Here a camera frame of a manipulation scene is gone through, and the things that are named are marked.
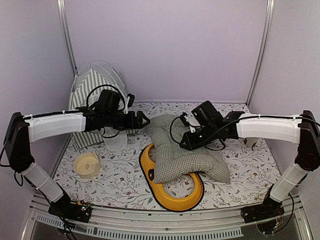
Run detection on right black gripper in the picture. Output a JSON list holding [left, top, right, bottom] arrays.
[[179, 123, 218, 151]]

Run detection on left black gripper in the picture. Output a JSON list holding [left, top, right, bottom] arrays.
[[104, 110, 151, 131]]

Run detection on green checked cushion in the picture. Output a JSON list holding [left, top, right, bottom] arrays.
[[145, 114, 231, 184]]

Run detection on green striped pet tent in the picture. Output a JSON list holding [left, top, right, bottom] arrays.
[[68, 66, 138, 151]]

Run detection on yellow double bowl holder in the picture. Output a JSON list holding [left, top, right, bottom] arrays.
[[138, 144, 205, 213]]

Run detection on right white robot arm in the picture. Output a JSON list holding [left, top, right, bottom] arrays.
[[179, 101, 320, 218]]

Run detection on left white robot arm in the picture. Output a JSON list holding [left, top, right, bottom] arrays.
[[1, 89, 150, 217]]

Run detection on cream pet bowl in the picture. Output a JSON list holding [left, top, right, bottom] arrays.
[[73, 152, 101, 179]]

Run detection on white and brown cup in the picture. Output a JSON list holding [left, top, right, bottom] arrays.
[[243, 137, 259, 148]]

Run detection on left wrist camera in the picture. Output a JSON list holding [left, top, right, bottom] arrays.
[[123, 93, 135, 114]]

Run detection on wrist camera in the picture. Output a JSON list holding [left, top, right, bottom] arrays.
[[180, 112, 201, 133], [123, 93, 135, 114]]

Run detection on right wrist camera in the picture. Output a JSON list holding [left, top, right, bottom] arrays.
[[180, 112, 201, 133]]

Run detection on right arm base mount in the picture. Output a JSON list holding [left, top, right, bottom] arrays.
[[240, 189, 285, 235]]

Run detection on front aluminium rail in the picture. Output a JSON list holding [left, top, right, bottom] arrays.
[[21, 194, 315, 240]]

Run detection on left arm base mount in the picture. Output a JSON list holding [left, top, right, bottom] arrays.
[[48, 194, 92, 223]]

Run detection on right aluminium frame post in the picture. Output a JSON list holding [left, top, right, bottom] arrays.
[[245, 0, 275, 108]]

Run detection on aluminium frame post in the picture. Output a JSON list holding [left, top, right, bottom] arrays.
[[56, 0, 88, 108], [245, 0, 275, 108]]

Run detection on left aluminium frame post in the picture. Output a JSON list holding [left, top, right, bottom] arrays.
[[56, 0, 88, 108]]

